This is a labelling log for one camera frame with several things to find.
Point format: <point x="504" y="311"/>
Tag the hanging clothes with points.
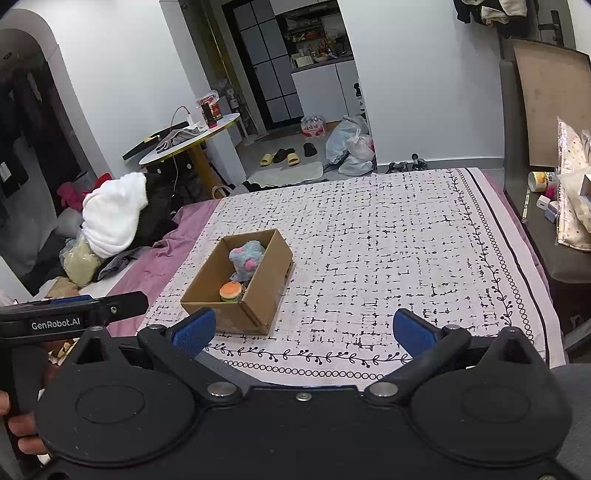
<point x="494" y="14"/>

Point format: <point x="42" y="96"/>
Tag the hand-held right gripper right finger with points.
<point x="411" y="331"/>

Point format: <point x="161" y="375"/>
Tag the cardboard box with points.
<point x="263" y="300"/>

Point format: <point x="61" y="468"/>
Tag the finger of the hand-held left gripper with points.
<point x="124" y="305"/>
<point x="69" y="300"/>

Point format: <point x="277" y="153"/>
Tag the white plastic bag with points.
<point x="360" y="157"/>

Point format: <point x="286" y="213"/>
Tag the red white bottle pack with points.
<point x="313" y="127"/>

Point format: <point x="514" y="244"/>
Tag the burger plush toy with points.
<point x="231" y="291"/>

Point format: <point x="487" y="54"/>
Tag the black slipper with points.
<point x="282" y="155"/>
<point x="310" y="150"/>

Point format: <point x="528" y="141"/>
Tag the grey pink plush toy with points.
<point x="247" y="261"/>

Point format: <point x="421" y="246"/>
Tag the grey cloth on table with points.
<point x="180" y="138"/>

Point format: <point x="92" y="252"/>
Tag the black garment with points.
<point x="159" y="212"/>

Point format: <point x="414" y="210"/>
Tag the pink red plush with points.
<point x="74" y="191"/>

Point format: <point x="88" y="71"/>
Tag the dark nightstand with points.
<point x="540" y="249"/>

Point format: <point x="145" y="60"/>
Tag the black dotted bag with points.
<point x="184" y="180"/>

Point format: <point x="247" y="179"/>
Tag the dark wardrobe clothes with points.
<point x="32" y="138"/>

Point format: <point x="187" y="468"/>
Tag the grey plastic bag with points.
<point x="344" y="138"/>

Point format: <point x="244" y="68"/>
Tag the yellow slipper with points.
<point x="267" y="160"/>
<point x="293" y="160"/>

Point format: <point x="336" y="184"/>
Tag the dark small floor object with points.
<point x="406" y="165"/>

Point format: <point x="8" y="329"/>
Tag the red snack container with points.
<point x="210" y="110"/>

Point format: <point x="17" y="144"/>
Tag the spray bottle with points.
<point x="360" y="99"/>

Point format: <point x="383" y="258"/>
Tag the brown board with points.
<point x="554" y="101"/>

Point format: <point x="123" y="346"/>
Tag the white black patterned blanket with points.
<point x="392" y="258"/>

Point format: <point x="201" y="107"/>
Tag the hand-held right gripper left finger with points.
<point x="196" y="330"/>

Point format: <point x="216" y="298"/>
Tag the small pink object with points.
<point x="551" y="189"/>

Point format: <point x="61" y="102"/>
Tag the purple bed sheet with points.
<point x="175" y="244"/>

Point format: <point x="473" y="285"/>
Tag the black flat board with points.
<point x="143" y="147"/>

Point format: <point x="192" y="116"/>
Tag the person's left hand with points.
<point x="23" y="429"/>

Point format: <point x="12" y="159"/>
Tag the white floor mat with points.
<point x="286" y="174"/>

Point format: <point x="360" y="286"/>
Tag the black framed glass door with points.
<point x="268" y="60"/>

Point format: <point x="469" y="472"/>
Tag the small purple box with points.
<point x="551" y="213"/>

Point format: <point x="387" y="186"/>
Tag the white charger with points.
<point x="542" y="203"/>

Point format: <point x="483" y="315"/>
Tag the cream cloth bundle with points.
<point x="81" y="261"/>

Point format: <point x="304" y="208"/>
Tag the white fluffy garment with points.
<point x="113" y="212"/>

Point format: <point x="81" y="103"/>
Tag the dotted cream plastic package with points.
<point x="575" y="184"/>

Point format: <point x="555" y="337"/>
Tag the round white table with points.
<point x="212" y="134"/>

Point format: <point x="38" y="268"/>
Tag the white yellow paper cup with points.
<point x="540" y="181"/>

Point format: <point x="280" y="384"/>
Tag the white kitchen cabinet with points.
<point x="323" y="87"/>

